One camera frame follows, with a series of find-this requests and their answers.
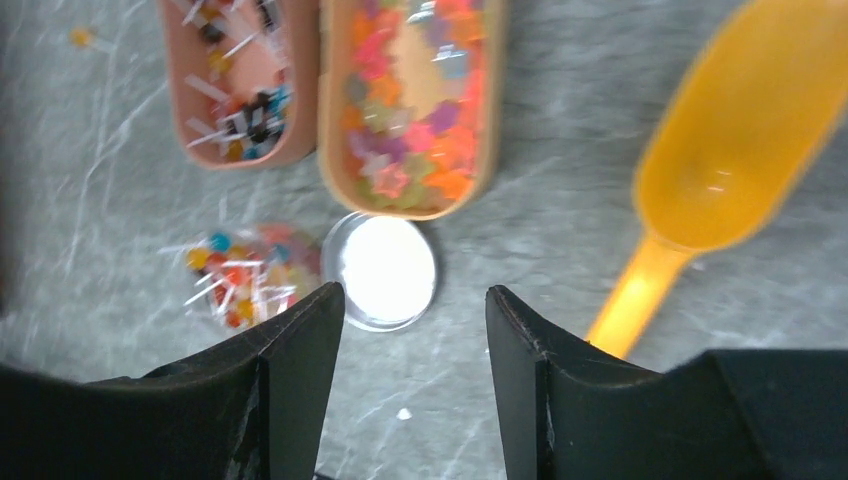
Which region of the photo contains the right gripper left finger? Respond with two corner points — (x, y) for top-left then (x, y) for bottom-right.
(1, 283), (345, 479)

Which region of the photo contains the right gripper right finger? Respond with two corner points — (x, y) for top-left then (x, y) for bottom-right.
(485, 285), (847, 479)

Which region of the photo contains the clear plastic jar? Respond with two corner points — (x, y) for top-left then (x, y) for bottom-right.
(159, 223), (321, 331)

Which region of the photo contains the orange plastic scoop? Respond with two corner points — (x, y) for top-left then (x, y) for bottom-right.
(586, 1), (847, 359)

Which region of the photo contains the tray of gummy candies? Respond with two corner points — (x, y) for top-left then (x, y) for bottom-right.
(318, 1), (509, 221)

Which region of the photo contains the stray yellow candy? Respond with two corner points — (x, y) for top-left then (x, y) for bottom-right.
(69, 27), (97, 48)

